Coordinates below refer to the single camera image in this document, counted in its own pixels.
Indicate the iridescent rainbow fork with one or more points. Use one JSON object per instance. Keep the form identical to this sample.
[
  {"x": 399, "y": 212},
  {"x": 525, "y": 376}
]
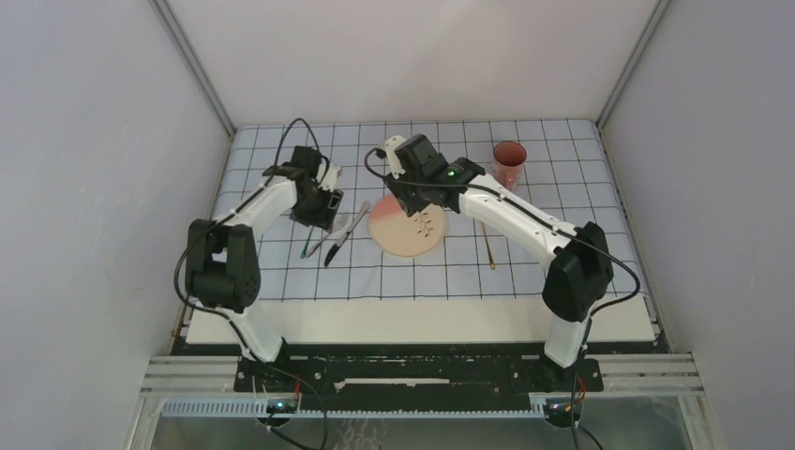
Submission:
[{"x": 307, "y": 241}]

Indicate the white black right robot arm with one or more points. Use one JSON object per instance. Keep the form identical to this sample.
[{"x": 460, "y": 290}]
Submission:
[{"x": 575, "y": 258}]

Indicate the metal cutlery piece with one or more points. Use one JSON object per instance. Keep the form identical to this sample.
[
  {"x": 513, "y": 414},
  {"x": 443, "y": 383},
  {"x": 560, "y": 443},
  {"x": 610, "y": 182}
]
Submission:
[{"x": 333, "y": 251}]

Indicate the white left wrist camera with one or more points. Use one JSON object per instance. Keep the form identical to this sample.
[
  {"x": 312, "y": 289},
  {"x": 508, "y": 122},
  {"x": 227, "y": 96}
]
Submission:
[{"x": 328, "y": 177}]

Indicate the silver metal fork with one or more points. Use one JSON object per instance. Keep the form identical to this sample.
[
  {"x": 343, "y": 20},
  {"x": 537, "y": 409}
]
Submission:
[{"x": 338, "y": 225}]

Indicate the white checked tablecloth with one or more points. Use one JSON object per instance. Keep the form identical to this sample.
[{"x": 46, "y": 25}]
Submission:
[{"x": 436, "y": 253}]

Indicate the pink patterned mug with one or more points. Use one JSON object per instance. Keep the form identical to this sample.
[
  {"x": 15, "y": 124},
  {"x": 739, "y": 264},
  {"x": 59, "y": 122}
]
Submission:
[{"x": 508, "y": 158}]

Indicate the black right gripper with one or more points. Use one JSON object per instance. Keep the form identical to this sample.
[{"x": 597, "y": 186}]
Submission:
[{"x": 396, "y": 185}]

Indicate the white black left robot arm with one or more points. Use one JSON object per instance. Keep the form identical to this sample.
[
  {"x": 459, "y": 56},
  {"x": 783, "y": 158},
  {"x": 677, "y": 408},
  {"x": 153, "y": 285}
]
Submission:
[{"x": 220, "y": 265}]

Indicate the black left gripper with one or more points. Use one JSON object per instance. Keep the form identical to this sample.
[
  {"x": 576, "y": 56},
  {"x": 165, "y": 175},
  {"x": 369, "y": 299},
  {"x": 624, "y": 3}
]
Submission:
[{"x": 323, "y": 219}]

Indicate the metal spoon wooden handle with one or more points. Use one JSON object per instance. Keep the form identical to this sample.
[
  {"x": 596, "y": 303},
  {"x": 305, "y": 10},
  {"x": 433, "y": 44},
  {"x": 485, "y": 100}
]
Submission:
[{"x": 490, "y": 258}]

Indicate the cream pink branch plate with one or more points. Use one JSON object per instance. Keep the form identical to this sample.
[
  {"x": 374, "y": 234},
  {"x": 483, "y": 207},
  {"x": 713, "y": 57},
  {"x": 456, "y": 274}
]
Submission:
[{"x": 402, "y": 236}]

